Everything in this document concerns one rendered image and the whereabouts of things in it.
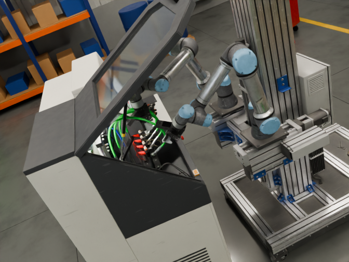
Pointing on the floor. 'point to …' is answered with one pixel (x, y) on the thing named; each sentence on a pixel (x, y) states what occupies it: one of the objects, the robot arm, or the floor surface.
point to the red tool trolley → (294, 14)
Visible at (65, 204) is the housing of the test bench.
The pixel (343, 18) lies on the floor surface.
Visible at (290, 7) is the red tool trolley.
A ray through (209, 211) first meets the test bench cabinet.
